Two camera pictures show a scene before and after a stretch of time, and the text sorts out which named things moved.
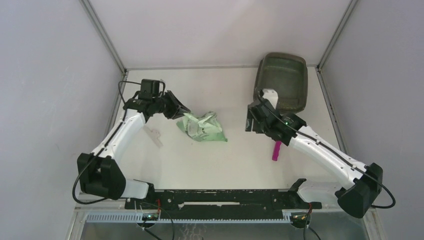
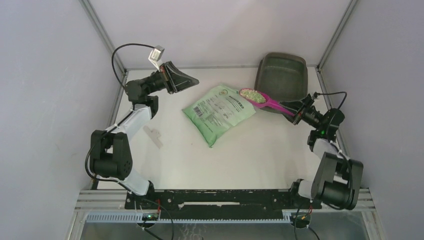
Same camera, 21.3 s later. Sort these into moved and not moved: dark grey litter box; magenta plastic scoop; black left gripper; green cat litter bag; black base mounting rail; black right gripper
Moved: magenta plastic scoop; black right gripper; black left gripper; green cat litter bag
Not moved: black base mounting rail; dark grey litter box
